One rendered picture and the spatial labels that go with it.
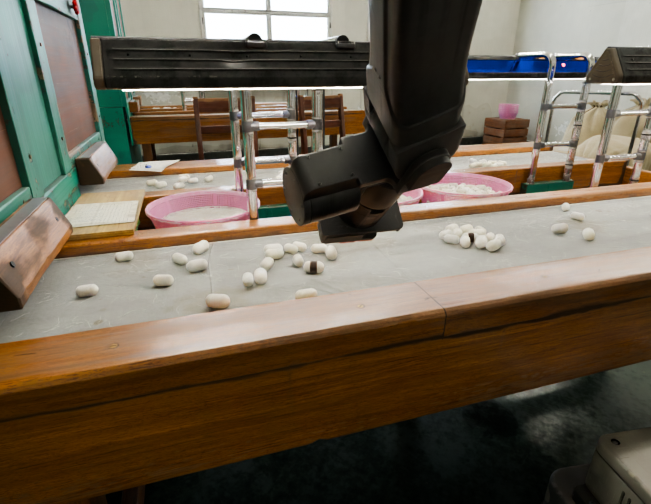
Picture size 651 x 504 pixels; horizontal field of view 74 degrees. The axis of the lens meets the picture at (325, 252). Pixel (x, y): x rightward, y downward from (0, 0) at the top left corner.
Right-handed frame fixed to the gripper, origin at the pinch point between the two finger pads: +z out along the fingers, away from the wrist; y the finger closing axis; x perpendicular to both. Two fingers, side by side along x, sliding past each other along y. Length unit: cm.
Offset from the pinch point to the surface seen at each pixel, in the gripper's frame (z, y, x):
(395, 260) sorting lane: 18.0, -15.8, 0.2
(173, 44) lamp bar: 1.7, 19.3, -33.1
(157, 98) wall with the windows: 404, 51, -327
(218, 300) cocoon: 10.2, 16.8, 5.0
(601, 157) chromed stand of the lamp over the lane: 31, -90, -25
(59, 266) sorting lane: 30, 43, -9
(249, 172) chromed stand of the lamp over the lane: 29.1, 7.1, -25.5
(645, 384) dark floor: 82, -133, 42
